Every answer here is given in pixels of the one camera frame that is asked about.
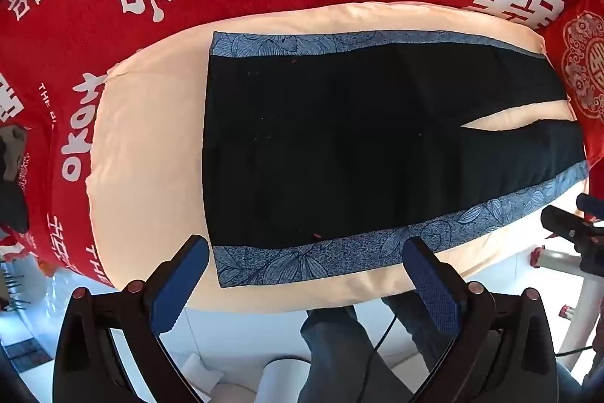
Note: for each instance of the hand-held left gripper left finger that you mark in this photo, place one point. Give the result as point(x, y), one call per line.
point(181, 282)

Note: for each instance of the dark grey cloth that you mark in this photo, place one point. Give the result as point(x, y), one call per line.
point(12, 176)

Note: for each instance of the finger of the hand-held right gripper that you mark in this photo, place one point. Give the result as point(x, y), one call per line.
point(585, 202)
point(564, 226)

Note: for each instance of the person's leg in jeans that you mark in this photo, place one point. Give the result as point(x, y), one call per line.
point(335, 356)
point(415, 322)

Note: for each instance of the red cushion with white ornament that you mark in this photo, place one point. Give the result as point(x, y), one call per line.
point(585, 68)

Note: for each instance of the black pants with blue trim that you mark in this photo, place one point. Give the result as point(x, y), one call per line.
point(330, 138)

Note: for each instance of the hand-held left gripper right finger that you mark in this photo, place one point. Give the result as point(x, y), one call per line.
point(434, 289)

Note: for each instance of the white metal rack frame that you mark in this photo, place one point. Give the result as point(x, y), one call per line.
point(561, 262)

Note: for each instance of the cream padded mat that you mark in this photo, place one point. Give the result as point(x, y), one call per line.
point(151, 138)

